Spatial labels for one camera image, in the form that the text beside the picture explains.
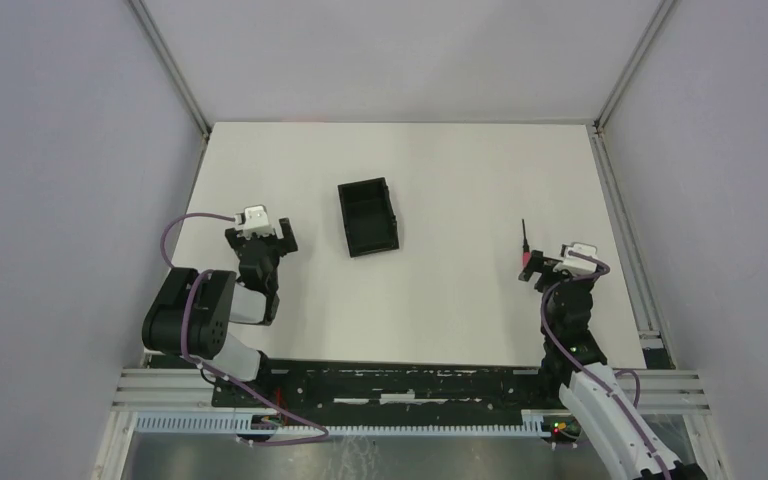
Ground red handled screwdriver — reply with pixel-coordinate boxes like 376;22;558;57
521;219;531;267

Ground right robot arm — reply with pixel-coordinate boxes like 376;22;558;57
519;242;707;479

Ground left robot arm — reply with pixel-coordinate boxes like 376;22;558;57
141;215;298;382

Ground black plastic bin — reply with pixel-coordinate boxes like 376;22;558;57
337;177;400;258

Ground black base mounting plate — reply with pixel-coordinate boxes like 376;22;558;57
210;359;605;429

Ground front aluminium extrusion rails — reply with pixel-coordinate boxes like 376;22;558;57
112;368;712;415

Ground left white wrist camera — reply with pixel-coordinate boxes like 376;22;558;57
234;205;279;240

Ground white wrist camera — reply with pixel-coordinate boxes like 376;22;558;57
234;205;279;240
553;242;598;277

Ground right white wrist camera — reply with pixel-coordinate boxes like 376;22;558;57
553;242;598;277

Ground right aluminium frame rail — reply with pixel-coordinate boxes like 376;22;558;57
587;1;680;369

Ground aluminium frame rail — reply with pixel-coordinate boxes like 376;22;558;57
125;0;212;141
587;1;680;369

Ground white slotted cable duct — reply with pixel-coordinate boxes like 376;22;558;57
133;409;561;439

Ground left aluminium frame rail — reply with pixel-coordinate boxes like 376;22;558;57
125;0;212;141

